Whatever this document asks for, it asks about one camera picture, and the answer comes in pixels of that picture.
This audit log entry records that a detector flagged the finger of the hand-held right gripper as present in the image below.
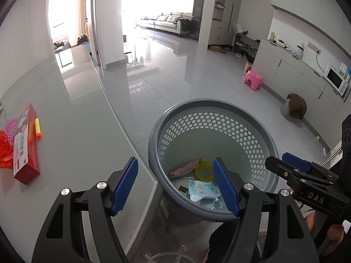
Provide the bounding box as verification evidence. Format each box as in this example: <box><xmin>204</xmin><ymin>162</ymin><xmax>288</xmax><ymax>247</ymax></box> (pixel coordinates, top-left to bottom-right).
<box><xmin>265</xmin><ymin>156</ymin><xmax>340</xmax><ymax>187</ymax></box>
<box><xmin>282</xmin><ymin>152</ymin><xmax>340</xmax><ymax>176</ymax></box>

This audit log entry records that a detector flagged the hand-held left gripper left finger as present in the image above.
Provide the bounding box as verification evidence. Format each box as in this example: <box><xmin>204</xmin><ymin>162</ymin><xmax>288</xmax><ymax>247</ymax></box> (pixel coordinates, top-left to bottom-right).
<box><xmin>31</xmin><ymin>157</ymin><xmax>139</xmax><ymax>263</ymax></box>

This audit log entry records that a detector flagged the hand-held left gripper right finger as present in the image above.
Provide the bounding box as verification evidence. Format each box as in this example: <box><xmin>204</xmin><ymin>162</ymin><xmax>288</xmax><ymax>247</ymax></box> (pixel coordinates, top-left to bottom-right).
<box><xmin>212</xmin><ymin>157</ymin><xmax>320</xmax><ymax>263</ymax></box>

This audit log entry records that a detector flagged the white and blue wipes packet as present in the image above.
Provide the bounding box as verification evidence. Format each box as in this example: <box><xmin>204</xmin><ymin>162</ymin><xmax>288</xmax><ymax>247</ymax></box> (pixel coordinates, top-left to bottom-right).
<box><xmin>188</xmin><ymin>179</ymin><xmax>220</xmax><ymax>203</ymax></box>

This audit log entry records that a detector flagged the tan and pink plush toy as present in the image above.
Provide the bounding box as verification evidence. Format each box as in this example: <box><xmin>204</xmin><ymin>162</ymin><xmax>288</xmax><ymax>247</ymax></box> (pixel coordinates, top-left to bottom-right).
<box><xmin>169</xmin><ymin>157</ymin><xmax>202</xmax><ymax>178</ymax></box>

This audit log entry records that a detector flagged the grey perforated plastic basket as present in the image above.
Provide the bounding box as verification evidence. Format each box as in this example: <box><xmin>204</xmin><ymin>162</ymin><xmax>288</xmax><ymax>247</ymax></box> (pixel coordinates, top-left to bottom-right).
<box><xmin>148</xmin><ymin>99</ymin><xmax>281</xmax><ymax>223</ymax></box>

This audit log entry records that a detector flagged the person's right hand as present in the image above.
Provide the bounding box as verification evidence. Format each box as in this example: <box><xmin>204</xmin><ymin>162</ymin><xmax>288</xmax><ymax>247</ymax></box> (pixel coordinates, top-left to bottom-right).
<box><xmin>328</xmin><ymin>224</ymin><xmax>345</xmax><ymax>243</ymax></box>

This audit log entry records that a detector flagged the dark pants leg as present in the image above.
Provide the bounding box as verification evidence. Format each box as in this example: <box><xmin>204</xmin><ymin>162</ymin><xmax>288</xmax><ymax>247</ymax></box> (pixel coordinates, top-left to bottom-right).
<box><xmin>208</xmin><ymin>220</ymin><xmax>242</xmax><ymax>263</ymax></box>

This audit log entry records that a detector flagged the brown bag on checkered basket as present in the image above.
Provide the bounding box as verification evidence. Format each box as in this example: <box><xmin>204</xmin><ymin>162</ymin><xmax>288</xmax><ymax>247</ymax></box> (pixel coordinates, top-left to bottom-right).
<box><xmin>280</xmin><ymin>93</ymin><xmax>308</xmax><ymax>121</ymax></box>

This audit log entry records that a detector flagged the white counter cabinet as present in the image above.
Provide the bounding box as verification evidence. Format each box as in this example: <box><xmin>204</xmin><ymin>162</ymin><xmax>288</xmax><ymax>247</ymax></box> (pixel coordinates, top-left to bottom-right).
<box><xmin>252</xmin><ymin>38</ymin><xmax>351</xmax><ymax>150</ymax></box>

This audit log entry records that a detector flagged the white microwave oven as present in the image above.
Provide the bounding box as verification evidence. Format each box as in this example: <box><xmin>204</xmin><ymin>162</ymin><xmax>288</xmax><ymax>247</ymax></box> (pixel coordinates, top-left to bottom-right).
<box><xmin>323</xmin><ymin>65</ymin><xmax>347</xmax><ymax>94</ymax></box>

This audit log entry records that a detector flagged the pink plastic stool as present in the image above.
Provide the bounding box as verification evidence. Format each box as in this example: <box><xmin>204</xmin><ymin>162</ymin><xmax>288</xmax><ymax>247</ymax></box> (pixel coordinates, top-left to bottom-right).
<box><xmin>242</xmin><ymin>70</ymin><xmax>264</xmax><ymax>92</ymax></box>

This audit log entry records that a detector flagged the red and white toothpaste box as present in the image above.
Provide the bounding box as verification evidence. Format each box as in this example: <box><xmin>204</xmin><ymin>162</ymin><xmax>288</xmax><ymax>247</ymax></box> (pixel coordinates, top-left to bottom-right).
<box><xmin>13</xmin><ymin>103</ymin><xmax>41</xmax><ymax>185</ymax></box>

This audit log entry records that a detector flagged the red plastic bag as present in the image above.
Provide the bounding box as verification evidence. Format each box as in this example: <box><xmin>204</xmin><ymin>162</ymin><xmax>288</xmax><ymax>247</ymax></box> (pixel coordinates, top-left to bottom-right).
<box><xmin>0</xmin><ymin>129</ymin><xmax>15</xmax><ymax>169</ymax></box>

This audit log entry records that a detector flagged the wooden shoe rack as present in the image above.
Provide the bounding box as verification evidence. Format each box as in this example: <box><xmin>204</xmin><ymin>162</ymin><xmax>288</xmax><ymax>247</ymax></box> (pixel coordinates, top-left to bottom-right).
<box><xmin>233</xmin><ymin>33</ymin><xmax>261</xmax><ymax>61</ymax></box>

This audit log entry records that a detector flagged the pink mesh net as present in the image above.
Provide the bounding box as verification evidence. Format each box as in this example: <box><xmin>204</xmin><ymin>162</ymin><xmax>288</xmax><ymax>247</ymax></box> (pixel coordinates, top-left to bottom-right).
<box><xmin>5</xmin><ymin>118</ymin><xmax>21</xmax><ymax>144</ymax></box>

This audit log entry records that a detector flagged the grey low cabinet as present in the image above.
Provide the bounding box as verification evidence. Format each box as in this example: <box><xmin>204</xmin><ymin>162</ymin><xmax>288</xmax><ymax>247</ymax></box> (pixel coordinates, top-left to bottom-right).
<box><xmin>210</xmin><ymin>22</ymin><xmax>230</xmax><ymax>46</ymax></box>

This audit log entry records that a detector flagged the black jacket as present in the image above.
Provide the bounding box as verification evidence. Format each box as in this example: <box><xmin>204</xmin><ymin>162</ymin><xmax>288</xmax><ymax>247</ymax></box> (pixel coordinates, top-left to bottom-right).
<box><xmin>177</xmin><ymin>19</ymin><xmax>193</xmax><ymax>34</ymax></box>

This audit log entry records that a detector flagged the grey room door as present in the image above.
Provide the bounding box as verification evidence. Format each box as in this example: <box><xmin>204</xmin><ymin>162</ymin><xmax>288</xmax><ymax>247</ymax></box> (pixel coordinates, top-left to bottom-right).
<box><xmin>90</xmin><ymin>0</ymin><xmax>107</xmax><ymax>71</ymax></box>

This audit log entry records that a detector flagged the grey sofa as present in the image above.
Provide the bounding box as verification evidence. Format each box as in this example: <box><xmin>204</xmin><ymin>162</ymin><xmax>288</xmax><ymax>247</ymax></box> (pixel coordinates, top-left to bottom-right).
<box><xmin>140</xmin><ymin>12</ymin><xmax>194</xmax><ymax>37</ymax></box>

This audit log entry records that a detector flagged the beige curtain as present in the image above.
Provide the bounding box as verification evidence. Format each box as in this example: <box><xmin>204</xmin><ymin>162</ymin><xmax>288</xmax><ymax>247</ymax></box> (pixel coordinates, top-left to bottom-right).
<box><xmin>79</xmin><ymin>0</ymin><xmax>87</xmax><ymax>40</ymax></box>

